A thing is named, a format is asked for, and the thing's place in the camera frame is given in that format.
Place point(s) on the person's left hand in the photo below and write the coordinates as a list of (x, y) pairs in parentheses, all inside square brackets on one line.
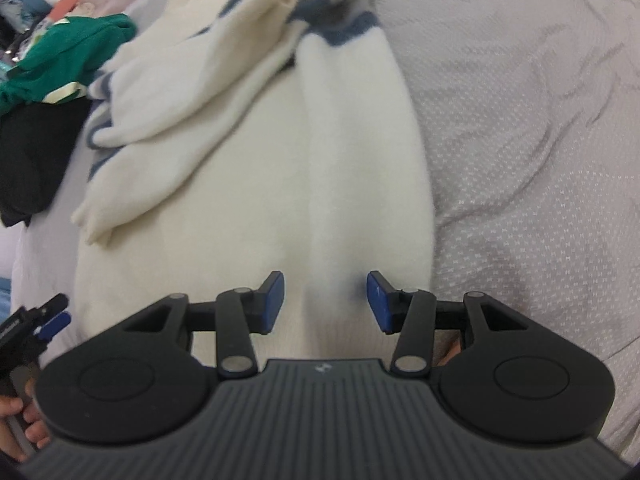
[(40, 420)]

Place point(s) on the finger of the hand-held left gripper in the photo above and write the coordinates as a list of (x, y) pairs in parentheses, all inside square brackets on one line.
[(56, 322), (52, 305)]

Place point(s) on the black garment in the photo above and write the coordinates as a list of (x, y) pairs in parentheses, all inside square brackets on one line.
[(35, 155)]

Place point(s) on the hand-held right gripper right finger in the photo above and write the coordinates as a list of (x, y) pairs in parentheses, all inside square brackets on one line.
[(378, 302)]

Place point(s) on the green sweatshirt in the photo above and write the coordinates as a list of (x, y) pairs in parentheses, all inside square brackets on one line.
[(65, 55)]

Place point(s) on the cream striped fuzzy sweater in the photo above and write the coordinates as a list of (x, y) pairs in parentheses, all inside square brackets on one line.
[(250, 185)]

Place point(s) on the orange box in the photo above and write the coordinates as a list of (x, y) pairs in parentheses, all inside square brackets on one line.
[(65, 5)]

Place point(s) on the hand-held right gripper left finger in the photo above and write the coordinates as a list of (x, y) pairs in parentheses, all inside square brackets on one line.
[(274, 302)]

